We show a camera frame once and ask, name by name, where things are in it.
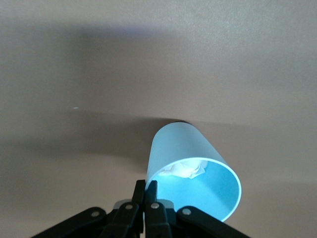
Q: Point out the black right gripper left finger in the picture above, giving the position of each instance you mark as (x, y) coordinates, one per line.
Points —
(123, 220)

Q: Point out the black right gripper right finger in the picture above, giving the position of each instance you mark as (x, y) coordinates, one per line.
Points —
(158, 220)

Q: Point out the brown table cloth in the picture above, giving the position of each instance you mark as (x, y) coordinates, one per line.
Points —
(74, 49)

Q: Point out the blue cup holding tissue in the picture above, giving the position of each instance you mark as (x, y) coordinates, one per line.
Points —
(183, 143)

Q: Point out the crumpled white tissue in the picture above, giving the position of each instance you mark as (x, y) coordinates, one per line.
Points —
(183, 169)

